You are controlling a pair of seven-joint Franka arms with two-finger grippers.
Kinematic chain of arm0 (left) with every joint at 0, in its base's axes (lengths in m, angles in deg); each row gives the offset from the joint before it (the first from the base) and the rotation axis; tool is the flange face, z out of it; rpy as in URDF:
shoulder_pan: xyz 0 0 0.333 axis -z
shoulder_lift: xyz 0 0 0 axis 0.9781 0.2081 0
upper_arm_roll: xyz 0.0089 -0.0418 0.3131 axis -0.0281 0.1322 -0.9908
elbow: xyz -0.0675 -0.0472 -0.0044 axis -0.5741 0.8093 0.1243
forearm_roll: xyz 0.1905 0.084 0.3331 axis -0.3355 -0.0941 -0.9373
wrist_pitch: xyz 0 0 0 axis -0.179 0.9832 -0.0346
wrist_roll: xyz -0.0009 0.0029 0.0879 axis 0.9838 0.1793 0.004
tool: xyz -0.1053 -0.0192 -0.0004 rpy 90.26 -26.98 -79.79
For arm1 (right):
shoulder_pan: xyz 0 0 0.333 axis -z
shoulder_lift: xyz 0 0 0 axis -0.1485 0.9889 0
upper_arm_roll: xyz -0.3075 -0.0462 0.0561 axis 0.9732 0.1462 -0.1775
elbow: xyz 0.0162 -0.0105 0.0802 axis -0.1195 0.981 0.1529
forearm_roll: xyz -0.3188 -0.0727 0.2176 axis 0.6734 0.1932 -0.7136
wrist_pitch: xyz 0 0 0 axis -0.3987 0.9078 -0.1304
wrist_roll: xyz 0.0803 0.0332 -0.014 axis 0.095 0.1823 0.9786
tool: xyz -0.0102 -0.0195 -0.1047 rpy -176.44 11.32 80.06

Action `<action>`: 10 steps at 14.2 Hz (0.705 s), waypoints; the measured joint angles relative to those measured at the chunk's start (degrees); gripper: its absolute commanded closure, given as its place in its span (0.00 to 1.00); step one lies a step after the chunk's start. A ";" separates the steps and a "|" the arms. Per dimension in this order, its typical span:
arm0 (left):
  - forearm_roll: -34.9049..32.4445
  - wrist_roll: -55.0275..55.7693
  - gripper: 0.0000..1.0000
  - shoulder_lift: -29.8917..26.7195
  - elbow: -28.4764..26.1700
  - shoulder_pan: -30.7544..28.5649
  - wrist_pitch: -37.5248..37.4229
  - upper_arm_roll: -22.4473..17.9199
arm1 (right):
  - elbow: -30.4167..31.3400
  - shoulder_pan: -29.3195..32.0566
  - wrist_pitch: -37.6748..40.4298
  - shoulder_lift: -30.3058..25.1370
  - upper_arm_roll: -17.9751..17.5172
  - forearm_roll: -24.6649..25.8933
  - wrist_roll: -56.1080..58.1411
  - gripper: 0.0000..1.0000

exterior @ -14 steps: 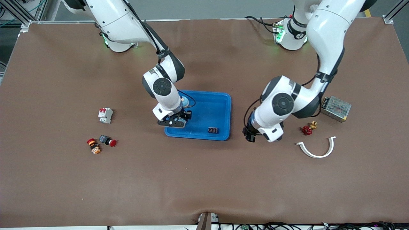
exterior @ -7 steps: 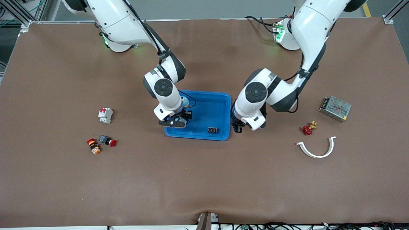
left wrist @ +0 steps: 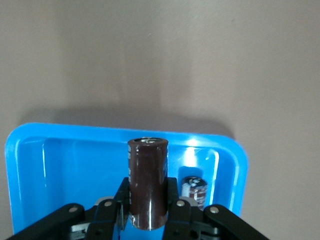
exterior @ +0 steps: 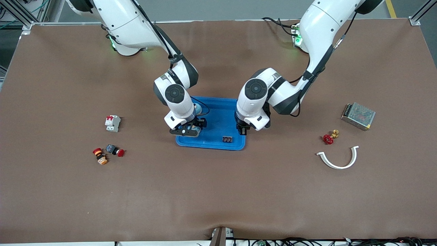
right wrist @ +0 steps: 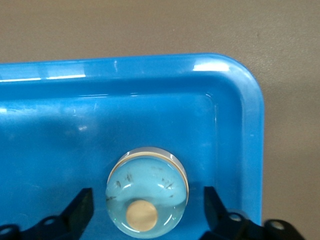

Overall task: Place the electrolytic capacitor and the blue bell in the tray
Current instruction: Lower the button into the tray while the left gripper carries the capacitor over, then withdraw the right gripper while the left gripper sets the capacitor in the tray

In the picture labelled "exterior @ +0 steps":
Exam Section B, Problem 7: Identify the black base power cable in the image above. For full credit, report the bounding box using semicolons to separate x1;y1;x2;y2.
261;16;301;36

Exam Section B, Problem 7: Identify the red handle brass valve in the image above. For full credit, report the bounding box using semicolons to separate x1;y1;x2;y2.
323;129;339;145

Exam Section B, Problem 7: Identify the white red circuit breaker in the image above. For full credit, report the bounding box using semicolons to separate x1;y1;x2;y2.
105;115;121;133

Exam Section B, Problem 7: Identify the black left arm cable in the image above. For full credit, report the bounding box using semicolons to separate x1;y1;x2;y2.
290;14;357;118

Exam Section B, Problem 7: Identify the orange emergency stop button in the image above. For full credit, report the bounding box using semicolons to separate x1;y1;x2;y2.
93;148;109;165

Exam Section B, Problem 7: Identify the blue plastic tray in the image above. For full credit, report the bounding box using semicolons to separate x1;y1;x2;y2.
175;96;247;151

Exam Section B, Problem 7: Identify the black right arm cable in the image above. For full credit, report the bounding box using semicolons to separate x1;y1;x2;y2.
131;0;211;117

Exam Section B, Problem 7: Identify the aluminium frame post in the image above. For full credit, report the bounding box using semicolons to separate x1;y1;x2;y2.
0;0;34;31
409;0;437;26

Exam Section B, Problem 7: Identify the red mushroom pushbutton blue block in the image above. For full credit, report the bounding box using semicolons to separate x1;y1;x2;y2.
105;144;125;158

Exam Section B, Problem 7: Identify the white curved plastic clamp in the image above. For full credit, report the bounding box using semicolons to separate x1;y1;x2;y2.
316;146;360;170

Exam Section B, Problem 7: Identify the metal mesh power supply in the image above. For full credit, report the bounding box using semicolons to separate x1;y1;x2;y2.
341;102;376;131

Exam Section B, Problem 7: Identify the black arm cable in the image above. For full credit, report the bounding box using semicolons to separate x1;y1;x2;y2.
131;0;211;117
290;14;357;118

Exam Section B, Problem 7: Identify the brown table cover mat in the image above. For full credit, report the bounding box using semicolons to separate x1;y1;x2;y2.
0;19;437;244

